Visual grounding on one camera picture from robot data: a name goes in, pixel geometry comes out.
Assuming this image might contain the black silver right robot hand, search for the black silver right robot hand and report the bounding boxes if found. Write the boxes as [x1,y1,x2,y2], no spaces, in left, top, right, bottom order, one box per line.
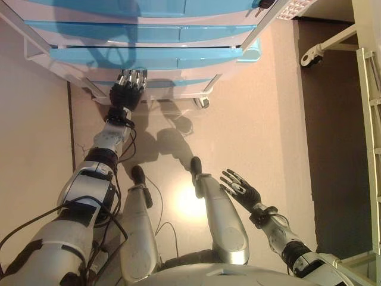
[219,168,263,214]

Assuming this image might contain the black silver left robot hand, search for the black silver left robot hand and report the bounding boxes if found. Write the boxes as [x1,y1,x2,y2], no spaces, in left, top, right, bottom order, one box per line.
[109,69,149,111]

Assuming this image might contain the silver right robot leg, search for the silver right robot leg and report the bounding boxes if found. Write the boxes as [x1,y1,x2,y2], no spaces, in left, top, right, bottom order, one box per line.
[190,157,250,266]

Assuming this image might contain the grey robot torso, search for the grey robot torso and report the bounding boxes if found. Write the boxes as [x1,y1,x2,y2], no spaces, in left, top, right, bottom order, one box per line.
[148,262,325,286]

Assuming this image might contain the white side bin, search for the white side bin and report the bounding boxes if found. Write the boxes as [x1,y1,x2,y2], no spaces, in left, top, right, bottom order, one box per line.
[23,37,57,62]

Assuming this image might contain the waste bin with blue lid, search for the waste bin with blue lid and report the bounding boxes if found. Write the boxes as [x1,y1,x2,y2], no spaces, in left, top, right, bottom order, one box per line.
[236,38,263,64]

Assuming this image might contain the white hospital bed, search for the white hospital bed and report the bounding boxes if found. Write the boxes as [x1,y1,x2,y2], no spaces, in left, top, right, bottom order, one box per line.
[299,23,381,286]

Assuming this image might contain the white medical cart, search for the white medical cart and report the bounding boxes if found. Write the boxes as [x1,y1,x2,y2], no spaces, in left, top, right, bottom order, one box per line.
[0,0,316,108]

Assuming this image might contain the bed caster wheel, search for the bed caster wheel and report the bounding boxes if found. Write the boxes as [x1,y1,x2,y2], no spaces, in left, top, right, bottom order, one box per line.
[300,46,324,68]

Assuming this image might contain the cart lock keys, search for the cart lock keys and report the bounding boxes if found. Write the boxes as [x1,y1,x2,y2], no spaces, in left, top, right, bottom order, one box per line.
[254,0,275,17]

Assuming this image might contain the white perforated side basket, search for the white perforated side basket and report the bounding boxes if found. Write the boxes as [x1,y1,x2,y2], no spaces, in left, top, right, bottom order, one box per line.
[276,0,316,21]

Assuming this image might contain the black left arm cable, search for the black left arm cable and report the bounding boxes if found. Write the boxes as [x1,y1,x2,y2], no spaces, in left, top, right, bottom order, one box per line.
[0,119,138,269]

